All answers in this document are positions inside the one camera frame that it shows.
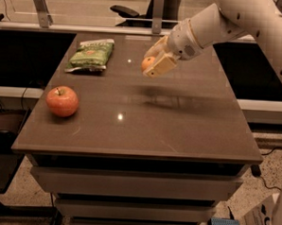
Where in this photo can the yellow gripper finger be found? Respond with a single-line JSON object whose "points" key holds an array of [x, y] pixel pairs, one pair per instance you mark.
{"points": [[163, 63], [157, 48]]}

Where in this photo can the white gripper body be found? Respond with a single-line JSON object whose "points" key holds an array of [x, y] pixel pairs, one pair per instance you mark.
{"points": [[182, 40]]}

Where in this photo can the small orange fruit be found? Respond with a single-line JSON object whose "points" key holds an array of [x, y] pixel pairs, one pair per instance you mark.
{"points": [[147, 62]]}

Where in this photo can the red apple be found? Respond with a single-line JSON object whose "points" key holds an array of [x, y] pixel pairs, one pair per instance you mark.
{"points": [[62, 101]]}

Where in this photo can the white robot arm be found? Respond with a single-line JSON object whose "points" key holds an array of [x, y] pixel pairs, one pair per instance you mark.
{"points": [[224, 21]]}

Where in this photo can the black office chair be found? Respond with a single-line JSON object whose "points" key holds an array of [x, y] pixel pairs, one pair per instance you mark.
{"points": [[134, 18]]}

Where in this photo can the green chip bag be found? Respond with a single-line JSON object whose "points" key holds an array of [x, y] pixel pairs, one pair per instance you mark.
{"points": [[91, 56]]}

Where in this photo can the grey drawer cabinet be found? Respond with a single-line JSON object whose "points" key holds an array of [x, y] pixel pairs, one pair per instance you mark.
{"points": [[141, 151]]}

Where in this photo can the white cardboard box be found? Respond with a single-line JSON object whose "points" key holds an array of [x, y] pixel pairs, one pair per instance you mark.
{"points": [[261, 214]]}

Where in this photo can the middle metal glass bracket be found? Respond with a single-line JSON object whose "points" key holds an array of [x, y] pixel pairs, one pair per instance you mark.
{"points": [[158, 9]]}

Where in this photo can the left metal glass bracket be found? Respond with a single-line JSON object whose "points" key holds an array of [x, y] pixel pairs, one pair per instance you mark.
{"points": [[44, 17]]}

